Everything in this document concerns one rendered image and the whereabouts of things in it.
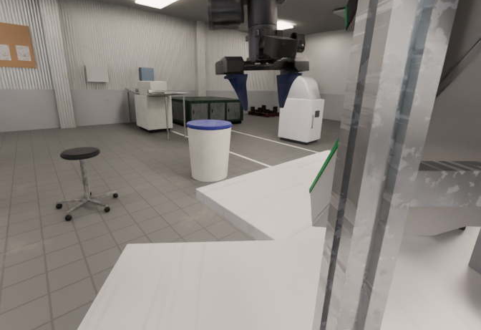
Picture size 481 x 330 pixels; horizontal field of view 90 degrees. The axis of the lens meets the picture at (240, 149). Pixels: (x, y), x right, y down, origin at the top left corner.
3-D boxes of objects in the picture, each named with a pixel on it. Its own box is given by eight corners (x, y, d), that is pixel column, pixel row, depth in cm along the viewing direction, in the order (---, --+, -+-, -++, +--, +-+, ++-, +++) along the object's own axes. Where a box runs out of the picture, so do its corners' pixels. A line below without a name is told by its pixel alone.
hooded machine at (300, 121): (322, 142, 509) (330, 77, 474) (306, 146, 469) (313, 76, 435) (292, 135, 564) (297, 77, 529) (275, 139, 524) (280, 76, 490)
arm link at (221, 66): (211, 29, 46) (221, 21, 40) (293, 33, 52) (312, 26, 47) (215, 74, 48) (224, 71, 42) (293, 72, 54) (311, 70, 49)
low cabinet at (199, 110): (212, 117, 844) (212, 96, 825) (243, 123, 724) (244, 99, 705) (162, 120, 728) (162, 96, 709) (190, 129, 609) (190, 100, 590)
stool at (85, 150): (107, 189, 259) (101, 141, 245) (129, 205, 227) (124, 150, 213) (53, 205, 224) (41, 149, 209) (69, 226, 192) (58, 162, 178)
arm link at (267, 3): (283, -7, 48) (236, -6, 47) (290, -20, 42) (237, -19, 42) (283, 30, 49) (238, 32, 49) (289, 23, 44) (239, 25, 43)
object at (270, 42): (254, 29, 44) (274, 17, 38) (287, 32, 47) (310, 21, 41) (255, 64, 45) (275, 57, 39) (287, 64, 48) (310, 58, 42)
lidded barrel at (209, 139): (211, 165, 347) (211, 118, 329) (240, 175, 311) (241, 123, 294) (179, 174, 307) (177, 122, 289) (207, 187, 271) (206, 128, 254)
